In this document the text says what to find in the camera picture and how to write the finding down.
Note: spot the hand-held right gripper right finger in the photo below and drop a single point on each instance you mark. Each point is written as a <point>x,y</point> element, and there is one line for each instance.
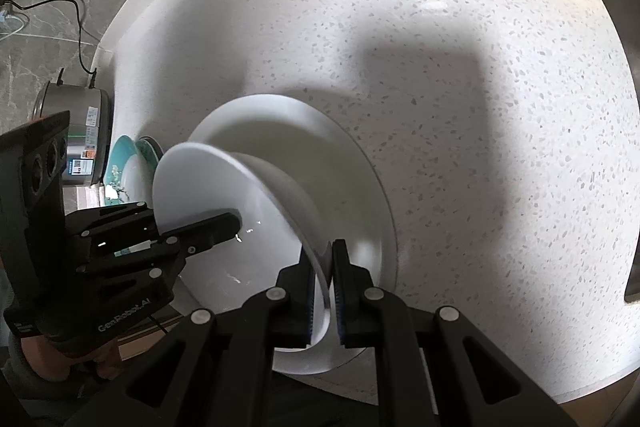
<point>339,302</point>

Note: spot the stainless steel rice cooker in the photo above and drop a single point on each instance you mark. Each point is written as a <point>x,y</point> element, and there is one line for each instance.
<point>85,122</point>

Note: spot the person's left forearm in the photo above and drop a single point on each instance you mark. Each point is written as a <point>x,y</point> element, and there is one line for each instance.
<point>25,387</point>

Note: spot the small white bowl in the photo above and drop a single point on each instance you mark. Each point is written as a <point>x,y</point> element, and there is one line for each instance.
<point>210,187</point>

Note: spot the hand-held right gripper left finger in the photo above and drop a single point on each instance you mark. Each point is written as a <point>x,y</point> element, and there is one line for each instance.
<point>310,302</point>

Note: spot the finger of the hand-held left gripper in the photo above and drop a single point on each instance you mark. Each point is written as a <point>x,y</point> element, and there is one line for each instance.
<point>210,232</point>
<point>115,222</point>

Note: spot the large white bowl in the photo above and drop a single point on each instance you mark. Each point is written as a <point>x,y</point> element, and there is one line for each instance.
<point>360,217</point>

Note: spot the small teal floral dish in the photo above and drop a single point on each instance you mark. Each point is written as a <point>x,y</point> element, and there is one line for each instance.
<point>127,172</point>

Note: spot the person's left hand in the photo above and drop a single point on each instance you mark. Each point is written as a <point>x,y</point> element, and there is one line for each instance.
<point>55,359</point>

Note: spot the large teal floral plate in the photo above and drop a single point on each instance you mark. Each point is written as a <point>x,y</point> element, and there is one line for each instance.
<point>150,149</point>

